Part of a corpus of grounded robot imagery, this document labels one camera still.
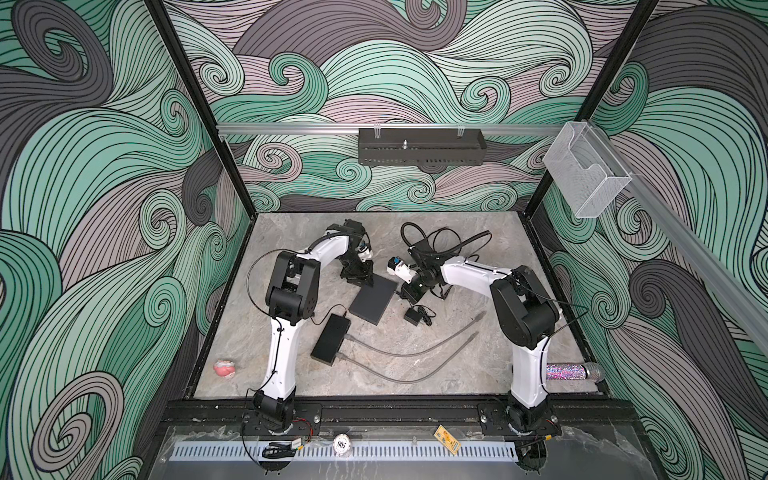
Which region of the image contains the grey ethernet cable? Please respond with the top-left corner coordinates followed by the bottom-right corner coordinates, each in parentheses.
top-left (344, 310), bottom-right (487, 359)
top-left (335, 331), bottom-right (480, 385)

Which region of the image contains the small black ribbed switch box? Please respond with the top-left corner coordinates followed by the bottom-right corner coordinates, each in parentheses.
top-left (310, 314), bottom-right (351, 366)

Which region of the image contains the clear plastic wall bin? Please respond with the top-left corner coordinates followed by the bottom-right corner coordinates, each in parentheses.
top-left (543, 121), bottom-right (631, 219)

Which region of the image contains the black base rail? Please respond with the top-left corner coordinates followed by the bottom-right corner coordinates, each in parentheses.
top-left (161, 395), bottom-right (637, 438)

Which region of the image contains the white slotted cable duct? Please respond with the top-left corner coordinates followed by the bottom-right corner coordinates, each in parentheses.
top-left (168, 440), bottom-right (518, 462)

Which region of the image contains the black wall power adapter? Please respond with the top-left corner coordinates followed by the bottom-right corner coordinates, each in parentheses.
top-left (404, 307), bottom-right (424, 326)

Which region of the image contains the black looped usb cable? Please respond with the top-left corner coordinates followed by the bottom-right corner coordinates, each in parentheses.
top-left (419, 226), bottom-right (463, 259)

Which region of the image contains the black corner frame post left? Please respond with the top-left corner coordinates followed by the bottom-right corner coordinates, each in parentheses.
top-left (144, 0), bottom-right (257, 222)

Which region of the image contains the yellow tag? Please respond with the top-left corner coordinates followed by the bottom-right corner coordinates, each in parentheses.
top-left (433, 425), bottom-right (461, 456)

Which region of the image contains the large black switch box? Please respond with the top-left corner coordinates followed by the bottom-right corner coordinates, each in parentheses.
top-left (349, 274), bottom-right (398, 326)

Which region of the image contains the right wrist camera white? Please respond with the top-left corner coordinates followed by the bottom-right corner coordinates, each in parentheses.
top-left (387, 256), bottom-right (418, 284)

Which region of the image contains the black corner frame post right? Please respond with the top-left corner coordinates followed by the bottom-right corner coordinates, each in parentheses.
top-left (523, 0), bottom-right (659, 220)

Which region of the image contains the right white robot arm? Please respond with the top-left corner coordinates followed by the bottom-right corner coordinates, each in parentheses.
top-left (387, 256), bottom-right (562, 435)

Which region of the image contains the glittery microphone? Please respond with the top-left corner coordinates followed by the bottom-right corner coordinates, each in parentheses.
top-left (546, 362), bottom-right (605, 383)

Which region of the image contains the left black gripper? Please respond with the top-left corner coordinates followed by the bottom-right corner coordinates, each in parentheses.
top-left (339, 254), bottom-right (374, 287)

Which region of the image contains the black corner frame post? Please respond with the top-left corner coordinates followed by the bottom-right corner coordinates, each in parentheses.
top-left (523, 0), bottom-right (659, 220)
top-left (144, 0), bottom-right (257, 222)

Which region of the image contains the black perforated wall tray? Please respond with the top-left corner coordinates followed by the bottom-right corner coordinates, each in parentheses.
top-left (358, 129), bottom-right (488, 172)

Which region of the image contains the aluminium wall rail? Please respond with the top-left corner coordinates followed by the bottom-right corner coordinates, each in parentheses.
top-left (216, 122), bottom-right (564, 137)

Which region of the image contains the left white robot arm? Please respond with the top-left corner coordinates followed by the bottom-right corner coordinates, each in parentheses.
top-left (253, 226), bottom-right (373, 430)

